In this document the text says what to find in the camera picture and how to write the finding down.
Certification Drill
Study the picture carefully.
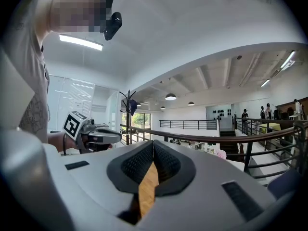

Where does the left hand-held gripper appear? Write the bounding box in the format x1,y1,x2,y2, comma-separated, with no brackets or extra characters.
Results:
63,110,123,154

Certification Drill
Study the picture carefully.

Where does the rectangular ceiling panel light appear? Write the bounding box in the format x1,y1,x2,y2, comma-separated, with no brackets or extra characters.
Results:
58,33,104,51

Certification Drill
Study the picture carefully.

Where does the dark cap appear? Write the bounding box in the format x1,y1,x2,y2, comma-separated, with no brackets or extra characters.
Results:
129,99,138,116

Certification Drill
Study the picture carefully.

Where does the black head camera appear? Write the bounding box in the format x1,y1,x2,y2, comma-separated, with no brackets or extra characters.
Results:
95,0,123,41

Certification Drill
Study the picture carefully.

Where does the black metal balcony railing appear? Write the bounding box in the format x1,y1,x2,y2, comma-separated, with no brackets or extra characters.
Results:
159,119,218,131

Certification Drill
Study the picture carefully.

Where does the pink flower bunch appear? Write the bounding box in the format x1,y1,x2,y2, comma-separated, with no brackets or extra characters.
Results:
206,145,228,160

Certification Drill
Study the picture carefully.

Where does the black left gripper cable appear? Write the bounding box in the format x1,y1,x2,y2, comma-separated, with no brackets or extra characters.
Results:
62,132,68,156

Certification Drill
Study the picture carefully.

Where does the black stair railing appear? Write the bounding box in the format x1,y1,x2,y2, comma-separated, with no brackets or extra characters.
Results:
231,116,299,142

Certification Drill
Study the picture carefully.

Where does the person's left forearm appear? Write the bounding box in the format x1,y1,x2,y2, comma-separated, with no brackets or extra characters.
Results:
47,131,81,153

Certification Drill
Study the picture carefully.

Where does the black coat rack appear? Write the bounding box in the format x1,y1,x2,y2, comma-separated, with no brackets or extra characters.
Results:
118,89,138,146

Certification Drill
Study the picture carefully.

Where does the person's grey printed shirt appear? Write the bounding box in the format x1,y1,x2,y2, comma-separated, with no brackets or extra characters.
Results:
0,0,51,144

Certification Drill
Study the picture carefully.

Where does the long ceiling strip light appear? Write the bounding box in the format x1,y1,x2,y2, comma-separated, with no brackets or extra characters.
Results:
280,50,296,70

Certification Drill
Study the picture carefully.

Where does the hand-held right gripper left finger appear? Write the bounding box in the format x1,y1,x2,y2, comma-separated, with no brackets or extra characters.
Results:
42,140,154,217

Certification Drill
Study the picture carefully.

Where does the black railing wooden top rail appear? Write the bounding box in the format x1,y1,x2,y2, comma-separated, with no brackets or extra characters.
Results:
120,120,308,180

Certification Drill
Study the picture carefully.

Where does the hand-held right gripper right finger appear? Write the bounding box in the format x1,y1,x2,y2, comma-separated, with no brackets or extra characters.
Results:
141,140,278,230

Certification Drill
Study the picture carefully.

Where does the person's head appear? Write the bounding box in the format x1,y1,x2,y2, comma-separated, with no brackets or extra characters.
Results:
35,0,108,37

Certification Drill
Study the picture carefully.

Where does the yellow table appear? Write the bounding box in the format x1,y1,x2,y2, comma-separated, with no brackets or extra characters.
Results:
258,122,282,133

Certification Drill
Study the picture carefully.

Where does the blue chair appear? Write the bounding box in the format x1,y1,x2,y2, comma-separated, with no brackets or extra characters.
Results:
266,168,302,200

